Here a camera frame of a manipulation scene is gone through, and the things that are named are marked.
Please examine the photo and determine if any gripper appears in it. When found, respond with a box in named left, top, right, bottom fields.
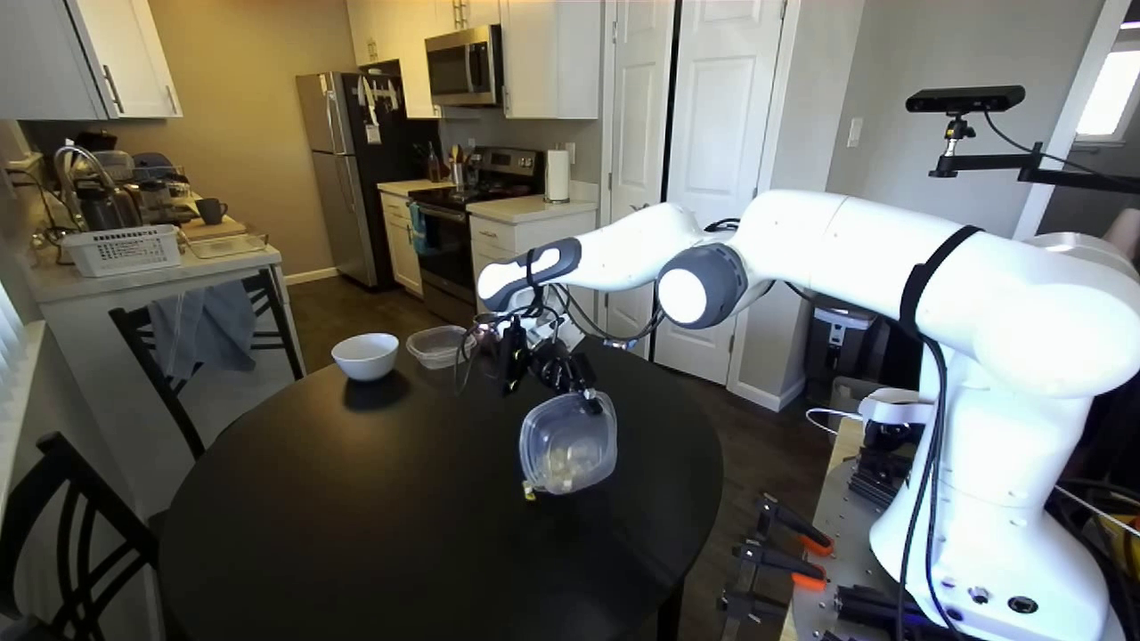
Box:
left=497, top=313, right=607, bottom=416

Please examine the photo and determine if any clear plastic bowl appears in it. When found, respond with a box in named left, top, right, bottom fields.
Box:
left=519, top=389, right=619, bottom=496

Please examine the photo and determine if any white ceramic bowl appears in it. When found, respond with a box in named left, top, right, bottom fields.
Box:
left=331, top=333, right=400, bottom=382

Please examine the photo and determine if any clear plastic container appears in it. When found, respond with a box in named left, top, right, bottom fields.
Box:
left=406, top=325, right=475, bottom=369

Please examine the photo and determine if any white base cabinet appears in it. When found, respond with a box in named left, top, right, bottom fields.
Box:
left=467, top=194, right=599, bottom=314
left=378, top=179, right=446, bottom=298

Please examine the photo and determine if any black stove with oven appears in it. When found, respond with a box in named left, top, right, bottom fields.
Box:
left=408, top=146, right=546, bottom=327

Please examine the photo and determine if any paper towel roll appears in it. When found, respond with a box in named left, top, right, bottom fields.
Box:
left=543, top=149, right=572, bottom=205

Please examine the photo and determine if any black trash can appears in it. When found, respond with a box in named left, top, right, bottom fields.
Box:
left=805, top=297, right=884, bottom=403

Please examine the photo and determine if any black and orange clamp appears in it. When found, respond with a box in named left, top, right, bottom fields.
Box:
left=732, top=541, right=829, bottom=593
left=755, top=494, right=835, bottom=558

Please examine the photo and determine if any white door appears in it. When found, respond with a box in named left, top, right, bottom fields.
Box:
left=604, top=0, right=795, bottom=387

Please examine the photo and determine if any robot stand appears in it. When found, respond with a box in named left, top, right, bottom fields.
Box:
left=782, top=417, right=1140, bottom=641

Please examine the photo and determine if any stainless steel refrigerator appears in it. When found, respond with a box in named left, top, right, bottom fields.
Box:
left=296, top=70, right=412, bottom=291

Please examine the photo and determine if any stainless steel microwave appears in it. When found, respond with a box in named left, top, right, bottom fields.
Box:
left=424, top=24, right=505, bottom=109

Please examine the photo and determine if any clear glass tray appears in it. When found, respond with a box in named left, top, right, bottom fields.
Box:
left=187, top=232, right=270, bottom=261

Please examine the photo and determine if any grey cloth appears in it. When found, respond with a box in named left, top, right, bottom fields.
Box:
left=147, top=281, right=259, bottom=382

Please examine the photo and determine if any black wooden chair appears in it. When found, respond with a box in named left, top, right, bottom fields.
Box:
left=0, top=432, right=172, bottom=641
left=109, top=267, right=307, bottom=460

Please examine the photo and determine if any white plastic basket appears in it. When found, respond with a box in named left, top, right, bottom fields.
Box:
left=60, top=223, right=184, bottom=278

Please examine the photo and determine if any dark kettle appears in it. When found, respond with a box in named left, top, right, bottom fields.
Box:
left=53, top=145, right=145, bottom=234

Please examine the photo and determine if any window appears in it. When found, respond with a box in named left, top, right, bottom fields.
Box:
left=1073, top=25, right=1140, bottom=145

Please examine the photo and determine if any row of white wall cabinets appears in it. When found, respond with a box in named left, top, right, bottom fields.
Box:
left=346, top=0, right=605, bottom=121

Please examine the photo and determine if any camera on mount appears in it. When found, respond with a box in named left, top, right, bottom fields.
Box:
left=906, top=85, right=1140, bottom=194

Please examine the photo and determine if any white wall cabinet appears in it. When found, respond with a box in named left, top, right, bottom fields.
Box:
left=0, top=0, right=184, bottom=122

